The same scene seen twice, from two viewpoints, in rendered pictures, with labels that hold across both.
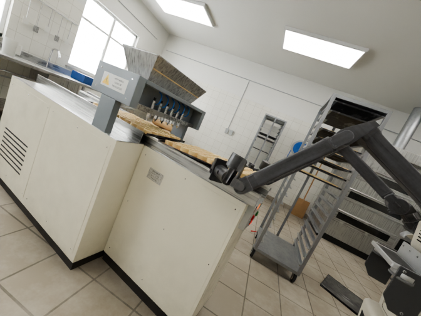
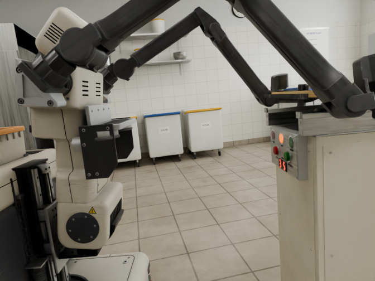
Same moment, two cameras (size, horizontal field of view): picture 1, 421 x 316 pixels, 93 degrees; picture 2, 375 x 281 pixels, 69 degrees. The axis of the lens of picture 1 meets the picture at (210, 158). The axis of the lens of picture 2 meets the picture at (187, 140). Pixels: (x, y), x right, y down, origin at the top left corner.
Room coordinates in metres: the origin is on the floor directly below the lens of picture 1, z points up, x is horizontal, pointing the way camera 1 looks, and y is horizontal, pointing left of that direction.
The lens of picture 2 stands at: (1.70, -1.00, 0.98)
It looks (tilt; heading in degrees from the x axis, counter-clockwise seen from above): 9 degrees down; 155
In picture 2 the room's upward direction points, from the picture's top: 5 degrees counter-clockwise
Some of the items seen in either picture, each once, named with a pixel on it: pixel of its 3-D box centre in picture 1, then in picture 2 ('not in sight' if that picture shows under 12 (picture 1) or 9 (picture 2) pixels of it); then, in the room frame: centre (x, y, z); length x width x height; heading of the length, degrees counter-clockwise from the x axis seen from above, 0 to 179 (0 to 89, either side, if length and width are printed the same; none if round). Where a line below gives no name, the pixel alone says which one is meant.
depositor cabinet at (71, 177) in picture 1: (88, 162); not in sight; (1.56, 0.91, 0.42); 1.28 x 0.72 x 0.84; 66
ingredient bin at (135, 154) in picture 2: not in sight; (121, 141); (-2.54, -0.17, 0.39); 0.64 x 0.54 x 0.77; 167
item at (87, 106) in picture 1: (79, 102); not in sight; (1.37, 0.99, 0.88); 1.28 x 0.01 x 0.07; 66
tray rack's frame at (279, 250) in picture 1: (309, 186); not in sight; (2.17, -1.11, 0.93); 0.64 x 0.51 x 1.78; 163
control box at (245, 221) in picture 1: (252, 212); (287, 150); (1.02, -0.32, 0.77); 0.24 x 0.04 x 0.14; 156
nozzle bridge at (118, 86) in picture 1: (154, 114); not in sight; (1.37, 0.48, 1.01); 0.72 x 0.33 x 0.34; 156
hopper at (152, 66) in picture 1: (166, 81); not in sight; (1.37, 0.48, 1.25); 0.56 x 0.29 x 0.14; 156
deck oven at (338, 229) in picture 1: (372, 202); not in sight; (3.91, -3.26, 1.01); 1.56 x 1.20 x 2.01; 76
